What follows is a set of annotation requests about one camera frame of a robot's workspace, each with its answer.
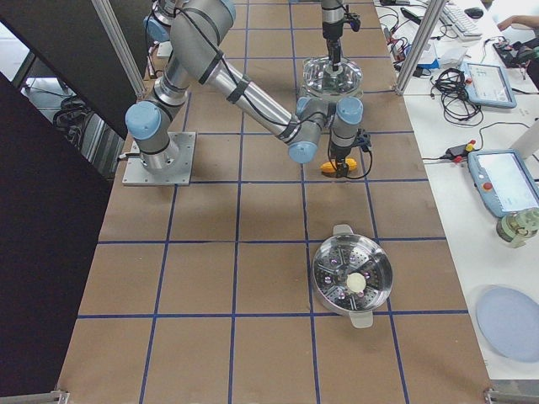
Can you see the far teach pendant tablet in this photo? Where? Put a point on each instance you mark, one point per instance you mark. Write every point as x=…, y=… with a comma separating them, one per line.
x=488, y=85

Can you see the yellow corn cob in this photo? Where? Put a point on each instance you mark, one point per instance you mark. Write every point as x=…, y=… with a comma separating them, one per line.
x=324, y=168

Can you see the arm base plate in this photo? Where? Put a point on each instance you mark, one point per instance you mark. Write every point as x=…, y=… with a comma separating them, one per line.
x=172, y=166

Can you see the small glass jar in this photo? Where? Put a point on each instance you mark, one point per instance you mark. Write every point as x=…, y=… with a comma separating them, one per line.
x=516, y=227

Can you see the teach pendant tablet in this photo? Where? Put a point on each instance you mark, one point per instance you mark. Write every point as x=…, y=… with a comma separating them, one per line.
x=488, y=85
x=503, y=181

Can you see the steel steamer basket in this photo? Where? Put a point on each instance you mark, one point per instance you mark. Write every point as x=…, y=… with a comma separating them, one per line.
x=343, y=253

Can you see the glass pot lid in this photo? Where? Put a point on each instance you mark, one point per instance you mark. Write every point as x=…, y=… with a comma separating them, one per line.
x=317, y=71

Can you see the blue plate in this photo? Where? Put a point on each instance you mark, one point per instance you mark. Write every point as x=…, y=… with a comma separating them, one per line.
x=508, y=319

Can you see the black computer mouse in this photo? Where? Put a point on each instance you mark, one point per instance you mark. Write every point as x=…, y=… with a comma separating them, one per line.
x=474, y=13

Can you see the near teach pendant tablet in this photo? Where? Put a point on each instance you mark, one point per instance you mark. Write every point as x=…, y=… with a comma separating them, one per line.
x=503, y=181

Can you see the aluminium frame post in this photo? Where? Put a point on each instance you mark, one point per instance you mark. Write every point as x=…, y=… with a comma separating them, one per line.
x=421, y=39

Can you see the white bun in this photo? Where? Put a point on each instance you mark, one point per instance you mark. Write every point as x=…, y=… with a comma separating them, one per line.
x=356, y=282

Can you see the white keyboard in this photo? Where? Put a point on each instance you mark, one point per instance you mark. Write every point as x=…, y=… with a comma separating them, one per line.
x=462, y=25

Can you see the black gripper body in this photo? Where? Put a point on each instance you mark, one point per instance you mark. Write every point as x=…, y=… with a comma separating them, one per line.
x=333, y=38
x=338, y=151

